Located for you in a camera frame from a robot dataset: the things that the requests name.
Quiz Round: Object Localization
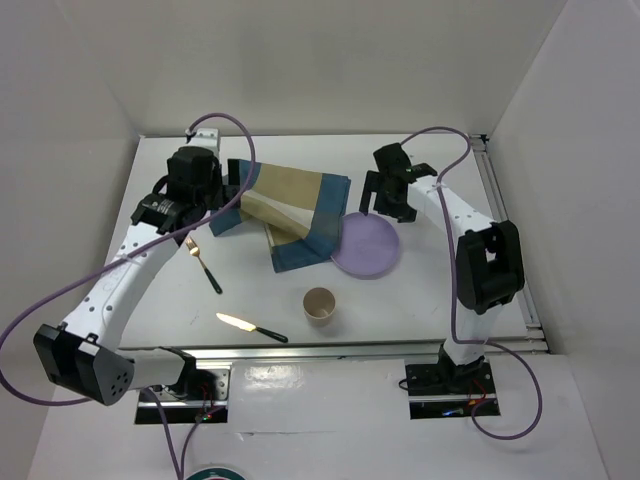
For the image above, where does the purple plastic plate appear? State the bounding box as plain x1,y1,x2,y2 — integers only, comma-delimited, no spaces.
331,212,400,279

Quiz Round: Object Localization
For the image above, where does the blue beige checked cloth napkin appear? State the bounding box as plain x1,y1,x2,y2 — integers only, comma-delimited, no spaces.
209,159,351,273

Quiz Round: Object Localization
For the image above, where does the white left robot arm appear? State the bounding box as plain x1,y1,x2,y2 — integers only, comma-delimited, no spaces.
34,128,239,406

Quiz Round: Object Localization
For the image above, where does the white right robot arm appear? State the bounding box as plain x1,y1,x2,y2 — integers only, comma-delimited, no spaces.
359,143,525,392

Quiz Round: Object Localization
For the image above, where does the beige plastic cup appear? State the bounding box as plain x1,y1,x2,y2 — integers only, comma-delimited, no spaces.
302,287,336,326

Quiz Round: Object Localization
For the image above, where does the green round sticker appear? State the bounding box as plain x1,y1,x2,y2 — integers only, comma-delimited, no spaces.
185,466,248,480

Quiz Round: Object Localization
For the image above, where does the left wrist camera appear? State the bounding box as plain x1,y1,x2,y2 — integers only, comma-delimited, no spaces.
190,128,220,155

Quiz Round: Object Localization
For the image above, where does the gold fork green handle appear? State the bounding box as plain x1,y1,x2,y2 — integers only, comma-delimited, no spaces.
185,236,223,295

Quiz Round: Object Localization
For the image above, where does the gold knife green handle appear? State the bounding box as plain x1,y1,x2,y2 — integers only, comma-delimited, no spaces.
216,313,289,344

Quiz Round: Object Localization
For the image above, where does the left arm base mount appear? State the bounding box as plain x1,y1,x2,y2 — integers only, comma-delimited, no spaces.
151,365,231,425

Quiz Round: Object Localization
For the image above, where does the aluminium right side rail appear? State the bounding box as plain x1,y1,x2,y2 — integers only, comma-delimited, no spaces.
470,134,550,354

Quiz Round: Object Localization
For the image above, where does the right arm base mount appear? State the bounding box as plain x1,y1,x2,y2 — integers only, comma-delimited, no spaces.
398,362,500,420

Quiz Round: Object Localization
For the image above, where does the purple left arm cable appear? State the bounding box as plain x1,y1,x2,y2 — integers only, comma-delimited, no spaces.
0,113,258,479

